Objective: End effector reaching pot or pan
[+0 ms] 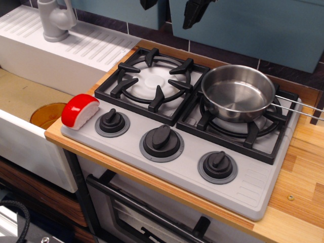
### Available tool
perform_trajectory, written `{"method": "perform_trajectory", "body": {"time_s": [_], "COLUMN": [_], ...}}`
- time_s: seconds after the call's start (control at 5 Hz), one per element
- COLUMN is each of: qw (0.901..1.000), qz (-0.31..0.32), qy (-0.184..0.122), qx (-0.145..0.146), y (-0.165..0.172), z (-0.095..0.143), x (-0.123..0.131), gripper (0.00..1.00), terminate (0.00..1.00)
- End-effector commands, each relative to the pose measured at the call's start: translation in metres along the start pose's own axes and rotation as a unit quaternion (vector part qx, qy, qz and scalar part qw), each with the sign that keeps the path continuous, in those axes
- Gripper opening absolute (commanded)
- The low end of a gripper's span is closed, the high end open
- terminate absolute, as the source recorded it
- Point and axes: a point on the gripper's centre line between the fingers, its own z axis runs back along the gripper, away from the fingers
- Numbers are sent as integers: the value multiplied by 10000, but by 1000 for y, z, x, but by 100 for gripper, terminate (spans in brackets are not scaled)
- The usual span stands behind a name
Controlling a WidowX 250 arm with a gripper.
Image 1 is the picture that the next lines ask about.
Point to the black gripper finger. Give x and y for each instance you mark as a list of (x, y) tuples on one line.
[(147, 4), (194, 11)]

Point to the stainless steel pan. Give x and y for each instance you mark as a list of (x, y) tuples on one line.
[(240, 94)]

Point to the white left burner disc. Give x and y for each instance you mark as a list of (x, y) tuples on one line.
[(148, 81)]

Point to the black left burner grate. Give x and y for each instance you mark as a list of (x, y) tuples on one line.
[(161, 109)]

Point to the black burner grate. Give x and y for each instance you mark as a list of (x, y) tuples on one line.
[(161, 109), (266, 138)]

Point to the grey toy faucet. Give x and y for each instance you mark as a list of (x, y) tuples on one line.
[(56, 22)]

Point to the red white sushi toy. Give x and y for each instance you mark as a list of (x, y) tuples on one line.
[(79, 110)]

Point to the grey toy stove top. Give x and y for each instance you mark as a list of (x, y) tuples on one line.
[(248, 194)]

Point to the black left stove knob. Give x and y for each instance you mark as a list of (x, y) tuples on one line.
[(112, 124)]

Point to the black stove knob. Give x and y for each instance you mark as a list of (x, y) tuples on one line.
[(217, 167), (161, 145), (112, 124)]

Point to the white toy sink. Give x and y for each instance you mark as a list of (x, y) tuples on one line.
[(35, 72)]

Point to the black middle stove knob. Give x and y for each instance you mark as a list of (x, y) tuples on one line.
[(161, 145)]

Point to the black right burner grate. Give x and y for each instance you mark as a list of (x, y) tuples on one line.
[(266, 138)]

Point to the orange plastic bowl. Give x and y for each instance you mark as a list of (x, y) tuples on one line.
[(46, 115)]

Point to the black right stove knob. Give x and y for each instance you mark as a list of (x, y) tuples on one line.
[(217, 167)]

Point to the oven door with handle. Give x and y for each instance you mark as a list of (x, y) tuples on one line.
[(143, 223)]

